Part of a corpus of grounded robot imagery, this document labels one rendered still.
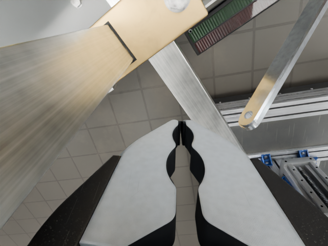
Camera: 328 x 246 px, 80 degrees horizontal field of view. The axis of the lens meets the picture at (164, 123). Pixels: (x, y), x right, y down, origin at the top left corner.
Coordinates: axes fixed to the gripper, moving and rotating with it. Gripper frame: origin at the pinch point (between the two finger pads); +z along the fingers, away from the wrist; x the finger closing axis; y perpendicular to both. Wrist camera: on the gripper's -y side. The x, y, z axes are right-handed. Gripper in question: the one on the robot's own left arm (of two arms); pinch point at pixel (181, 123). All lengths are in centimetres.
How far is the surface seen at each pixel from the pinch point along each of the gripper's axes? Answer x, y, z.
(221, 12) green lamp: 6.8, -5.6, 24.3
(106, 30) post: -5.7, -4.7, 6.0
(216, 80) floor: 24, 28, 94
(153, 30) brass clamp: -2.2, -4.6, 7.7
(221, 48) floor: 24, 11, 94
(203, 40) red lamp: 4.5, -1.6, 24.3
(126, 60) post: -4.3, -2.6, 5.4
